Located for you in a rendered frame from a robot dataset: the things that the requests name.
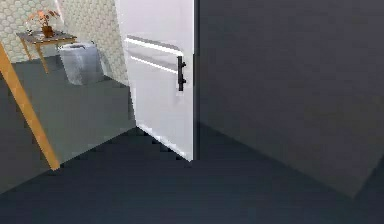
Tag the white room door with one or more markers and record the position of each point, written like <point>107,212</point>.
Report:
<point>160,100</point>

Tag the grey waste bin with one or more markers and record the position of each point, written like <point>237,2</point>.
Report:
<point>81,63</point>

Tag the wooden side table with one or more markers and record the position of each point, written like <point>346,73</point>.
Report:
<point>43,38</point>

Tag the potted orange house plant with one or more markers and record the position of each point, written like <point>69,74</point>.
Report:
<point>46,23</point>

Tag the orange wooden door frame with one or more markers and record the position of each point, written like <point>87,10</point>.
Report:
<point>25,103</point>

